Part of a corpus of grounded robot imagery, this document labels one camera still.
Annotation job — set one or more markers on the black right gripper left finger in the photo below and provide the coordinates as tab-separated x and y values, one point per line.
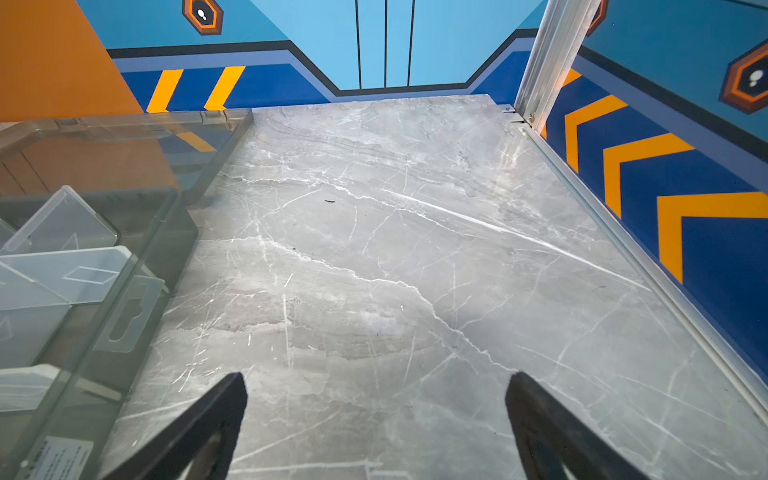
199	444

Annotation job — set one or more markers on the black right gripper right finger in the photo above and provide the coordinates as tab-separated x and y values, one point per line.
553	443

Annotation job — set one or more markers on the grey plastic organizer box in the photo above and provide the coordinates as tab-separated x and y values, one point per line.
95	235

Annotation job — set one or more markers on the aluminium corner post right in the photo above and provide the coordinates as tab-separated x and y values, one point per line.
562	31

